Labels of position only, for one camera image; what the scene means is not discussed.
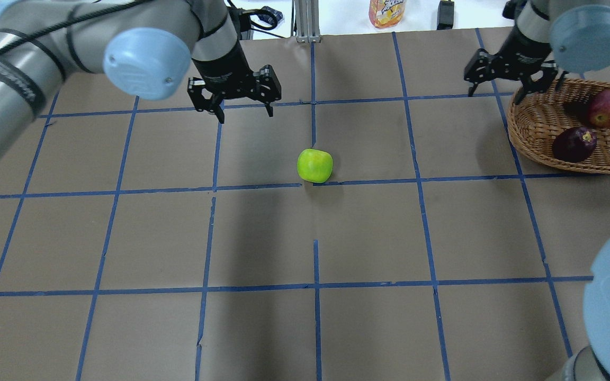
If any yellow drink bottle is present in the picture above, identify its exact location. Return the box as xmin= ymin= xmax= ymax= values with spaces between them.
xmin=368 ymin=0 xmax=406 ymax=29

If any green apple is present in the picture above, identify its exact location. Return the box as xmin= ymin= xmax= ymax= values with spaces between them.
xmin=296 ymin=149 xmax=334 ymax=184

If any woven wicker basket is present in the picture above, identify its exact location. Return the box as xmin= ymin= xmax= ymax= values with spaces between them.
xmin=506 ymin=79 xmax=610 ymax=175

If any black power adapter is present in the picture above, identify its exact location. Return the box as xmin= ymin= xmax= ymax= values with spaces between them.
xmin=436 ymin=0 xmax=455 ymax=30

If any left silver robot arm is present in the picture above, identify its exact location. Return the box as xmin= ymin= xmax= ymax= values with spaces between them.
xmin=0 ymin=1 xmax=282 ymax=159

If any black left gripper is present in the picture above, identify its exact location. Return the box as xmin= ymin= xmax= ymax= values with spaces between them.
xmin=188 ymin=42 xmax=282 ymax=124

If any red yellow streaked apple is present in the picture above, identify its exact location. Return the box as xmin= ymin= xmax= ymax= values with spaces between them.
xmin=587 ymin=89 xmax=610 ymax=128

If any aluminium frame post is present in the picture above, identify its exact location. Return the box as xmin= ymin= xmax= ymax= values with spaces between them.
xmin=291 ymin=1 xmax=321 ymax=43

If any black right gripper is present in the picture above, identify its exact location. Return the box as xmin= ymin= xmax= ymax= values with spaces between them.
xmin=464 ymin=26 xmax=559 ymax=105

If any dark red apple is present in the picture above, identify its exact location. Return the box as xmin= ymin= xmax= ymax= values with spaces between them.
xmin=552 ymin=127 xmax=597 ymax=162

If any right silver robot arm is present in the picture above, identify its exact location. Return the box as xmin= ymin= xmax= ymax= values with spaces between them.
xmin=464 ymin=1 xmax=610 ymax=380

